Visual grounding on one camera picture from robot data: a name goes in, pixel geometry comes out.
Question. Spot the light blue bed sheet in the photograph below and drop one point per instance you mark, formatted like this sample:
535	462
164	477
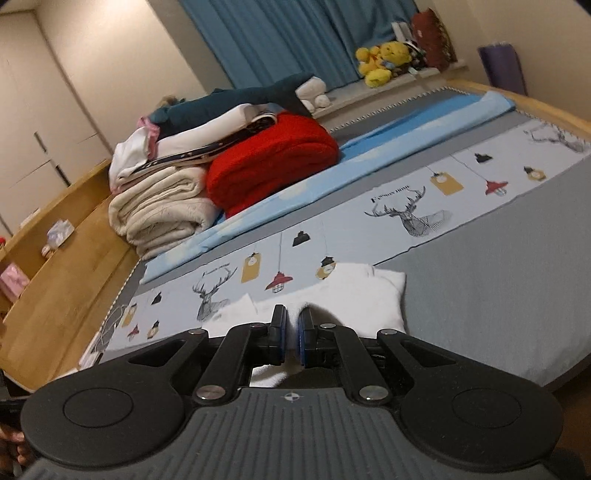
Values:
369	154

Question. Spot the clear plastic tissue pack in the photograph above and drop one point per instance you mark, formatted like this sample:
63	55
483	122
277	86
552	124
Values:
60	234

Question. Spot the white long-sleeved shirt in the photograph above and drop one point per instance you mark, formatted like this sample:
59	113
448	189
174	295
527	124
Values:
360	295

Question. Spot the dark red pillow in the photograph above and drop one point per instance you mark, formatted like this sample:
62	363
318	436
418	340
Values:
431	39

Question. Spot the white window sill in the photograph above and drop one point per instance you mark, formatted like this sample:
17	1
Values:
369	94

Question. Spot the red folded blanket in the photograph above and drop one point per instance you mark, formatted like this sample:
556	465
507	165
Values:
272	157

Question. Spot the dark teal garment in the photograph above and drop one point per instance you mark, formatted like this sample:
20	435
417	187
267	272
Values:
221	104

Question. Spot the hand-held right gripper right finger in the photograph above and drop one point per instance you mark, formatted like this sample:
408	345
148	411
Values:
304	339

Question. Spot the white plush toy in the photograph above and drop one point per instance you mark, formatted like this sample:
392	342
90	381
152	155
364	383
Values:
313	92

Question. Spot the grey bed mattress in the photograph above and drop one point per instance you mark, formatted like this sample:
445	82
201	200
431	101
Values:
485	281

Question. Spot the pink box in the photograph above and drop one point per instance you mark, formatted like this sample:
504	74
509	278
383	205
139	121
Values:
13	280

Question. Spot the blue curtain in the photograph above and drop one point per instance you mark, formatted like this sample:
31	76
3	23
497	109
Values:
286	37

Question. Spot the striped folded cloth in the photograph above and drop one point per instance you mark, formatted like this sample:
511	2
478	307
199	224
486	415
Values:
194	154

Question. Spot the person's left hand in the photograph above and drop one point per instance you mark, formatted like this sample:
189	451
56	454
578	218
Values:
11	443

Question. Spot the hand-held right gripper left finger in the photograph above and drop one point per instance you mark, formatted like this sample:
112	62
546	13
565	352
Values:
279	334

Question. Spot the cream folded blanket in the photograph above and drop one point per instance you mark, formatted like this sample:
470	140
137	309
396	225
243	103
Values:
157	212

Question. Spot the deer printed cloth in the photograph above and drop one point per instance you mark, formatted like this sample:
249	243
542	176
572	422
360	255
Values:
461	203

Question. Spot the purple mat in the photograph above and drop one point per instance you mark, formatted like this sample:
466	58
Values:
502	69

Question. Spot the white wardrobe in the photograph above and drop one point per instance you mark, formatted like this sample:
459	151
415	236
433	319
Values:
41	115

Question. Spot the white and pink folded cloth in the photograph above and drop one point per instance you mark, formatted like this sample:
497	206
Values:
138	152

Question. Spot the yellow plush toy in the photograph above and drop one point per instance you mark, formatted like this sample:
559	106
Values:
374	69
396	53

